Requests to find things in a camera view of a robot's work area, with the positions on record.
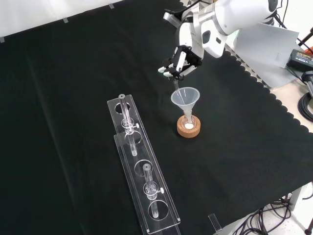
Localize clear weighing funnel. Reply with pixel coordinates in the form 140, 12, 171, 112
172, 77, 184, 103

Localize small glass round-bottom flask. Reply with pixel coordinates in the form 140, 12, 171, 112
182, 114, 196, 131

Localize clear acrylic funnel stand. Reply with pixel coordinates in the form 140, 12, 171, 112
107, 94, 182, 235

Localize translucent plastic funnel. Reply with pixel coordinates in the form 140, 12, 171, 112
170, 87, 201, 120

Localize black bench cloth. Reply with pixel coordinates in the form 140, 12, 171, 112
0, 0, 313, 235

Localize silver mounting plate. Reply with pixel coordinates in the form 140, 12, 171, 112
244, 65, 298, 90

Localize pale board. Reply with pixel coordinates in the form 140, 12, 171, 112
227, 22, 300, 70

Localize black power adapter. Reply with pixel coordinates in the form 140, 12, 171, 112
286, 48, 313, 72

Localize black tripod leg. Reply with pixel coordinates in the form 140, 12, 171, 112
296, 26, 313, 53

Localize cork ring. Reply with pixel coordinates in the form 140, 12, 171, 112
177, 115, 202, 139

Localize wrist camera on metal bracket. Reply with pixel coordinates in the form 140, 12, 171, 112
163, 9, 183, 26

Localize coiled black cable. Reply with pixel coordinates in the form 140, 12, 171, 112
297, 92, 313, 121

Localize black floor cables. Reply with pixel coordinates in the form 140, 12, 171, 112
234, 192, 313, 235

